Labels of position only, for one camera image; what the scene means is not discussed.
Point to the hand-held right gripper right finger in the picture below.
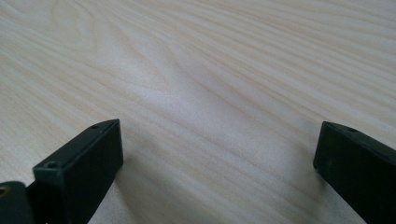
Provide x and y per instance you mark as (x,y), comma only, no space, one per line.
(358,168)

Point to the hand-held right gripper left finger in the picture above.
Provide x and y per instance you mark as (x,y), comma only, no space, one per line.
(77,174)

